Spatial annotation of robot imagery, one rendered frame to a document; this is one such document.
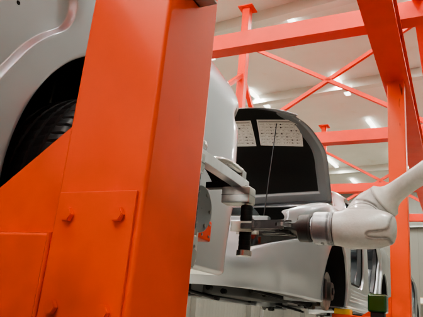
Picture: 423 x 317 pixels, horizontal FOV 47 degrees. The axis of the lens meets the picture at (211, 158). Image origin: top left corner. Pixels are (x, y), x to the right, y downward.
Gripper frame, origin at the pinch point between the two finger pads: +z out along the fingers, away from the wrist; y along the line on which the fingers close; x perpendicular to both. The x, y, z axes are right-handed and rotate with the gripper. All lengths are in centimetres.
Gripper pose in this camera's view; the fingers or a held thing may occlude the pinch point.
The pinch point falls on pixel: (244, 228)
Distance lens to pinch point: 144.2
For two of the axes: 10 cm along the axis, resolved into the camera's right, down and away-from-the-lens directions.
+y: 4.3, 3.1, 8.5
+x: 0.9, -9.5, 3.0
